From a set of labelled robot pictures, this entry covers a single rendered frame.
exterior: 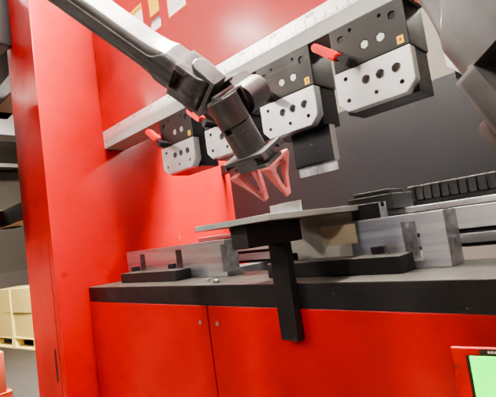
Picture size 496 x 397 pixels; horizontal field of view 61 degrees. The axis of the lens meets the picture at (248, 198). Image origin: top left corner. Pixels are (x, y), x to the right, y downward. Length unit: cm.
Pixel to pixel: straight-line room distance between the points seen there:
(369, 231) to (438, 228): 13
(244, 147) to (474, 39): 48
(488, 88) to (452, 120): 104
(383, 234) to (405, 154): 59
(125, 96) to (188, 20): 37
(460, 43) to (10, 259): 765
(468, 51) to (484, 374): 30
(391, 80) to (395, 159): 61
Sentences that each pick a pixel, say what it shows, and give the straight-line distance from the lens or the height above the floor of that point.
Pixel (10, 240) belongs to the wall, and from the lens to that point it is 781.
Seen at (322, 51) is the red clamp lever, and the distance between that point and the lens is 84.
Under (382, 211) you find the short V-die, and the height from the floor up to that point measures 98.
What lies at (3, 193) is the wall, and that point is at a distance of 788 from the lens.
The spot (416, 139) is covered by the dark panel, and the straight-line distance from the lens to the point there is 135.
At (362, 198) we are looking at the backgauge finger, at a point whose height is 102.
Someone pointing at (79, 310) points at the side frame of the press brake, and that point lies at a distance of 148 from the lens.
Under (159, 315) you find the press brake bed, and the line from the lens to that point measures 114.
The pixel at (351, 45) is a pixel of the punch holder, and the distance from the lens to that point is 86.
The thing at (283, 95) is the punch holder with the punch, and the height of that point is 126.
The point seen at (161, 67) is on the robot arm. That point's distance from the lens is 74.
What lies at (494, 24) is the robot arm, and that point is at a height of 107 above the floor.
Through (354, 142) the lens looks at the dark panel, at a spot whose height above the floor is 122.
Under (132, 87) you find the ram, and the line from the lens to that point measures 143.
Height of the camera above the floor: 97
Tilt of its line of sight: 5 degrees up
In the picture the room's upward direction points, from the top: 8 degrees counter-clockwise
